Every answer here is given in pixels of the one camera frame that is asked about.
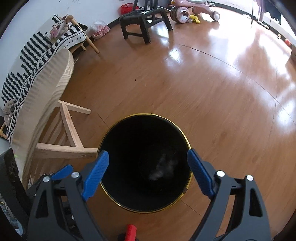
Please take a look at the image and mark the black gold-rimmed trash bin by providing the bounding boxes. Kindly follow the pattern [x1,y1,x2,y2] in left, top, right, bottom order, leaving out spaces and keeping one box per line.
[99,113,192,213]

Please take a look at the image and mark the pink ride-on toy car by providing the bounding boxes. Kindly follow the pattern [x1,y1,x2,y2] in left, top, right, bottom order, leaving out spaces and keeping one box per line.
[170,0,220,24]

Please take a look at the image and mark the brown plush toy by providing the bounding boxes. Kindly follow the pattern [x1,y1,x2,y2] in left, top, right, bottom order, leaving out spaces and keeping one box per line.
[3,99,16,127]

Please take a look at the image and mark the striped black white sofa blanket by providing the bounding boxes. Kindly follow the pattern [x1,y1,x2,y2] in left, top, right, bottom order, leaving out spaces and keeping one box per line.
[1,25,86,142]

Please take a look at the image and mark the red bag on floor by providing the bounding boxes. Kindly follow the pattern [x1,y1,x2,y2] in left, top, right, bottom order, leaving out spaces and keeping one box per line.
[119,3,139,16]

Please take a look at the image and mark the pink items on sofa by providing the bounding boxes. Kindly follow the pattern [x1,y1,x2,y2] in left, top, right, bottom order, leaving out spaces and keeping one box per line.
[46,20,69,41]

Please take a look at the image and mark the wooden sofa frame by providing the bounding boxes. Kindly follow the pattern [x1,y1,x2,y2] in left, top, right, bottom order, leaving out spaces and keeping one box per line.
[67,15,100,54]

